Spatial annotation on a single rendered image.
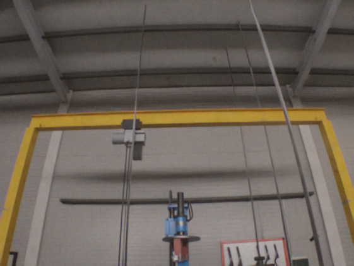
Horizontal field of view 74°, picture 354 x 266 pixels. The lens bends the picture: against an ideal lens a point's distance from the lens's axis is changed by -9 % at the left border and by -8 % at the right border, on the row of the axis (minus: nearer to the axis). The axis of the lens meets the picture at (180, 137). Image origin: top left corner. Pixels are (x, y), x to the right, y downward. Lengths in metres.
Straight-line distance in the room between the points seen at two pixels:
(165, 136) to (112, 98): 2.12
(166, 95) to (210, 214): 3.68
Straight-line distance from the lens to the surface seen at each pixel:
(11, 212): 4.38
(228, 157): 6.70
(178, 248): 3.77
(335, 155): 4.61
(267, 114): 4.62
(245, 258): 6.10
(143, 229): 6.11
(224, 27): 6.67
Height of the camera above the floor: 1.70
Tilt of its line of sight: 30 degrees up
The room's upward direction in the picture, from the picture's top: 2 degrees counter-clockwise
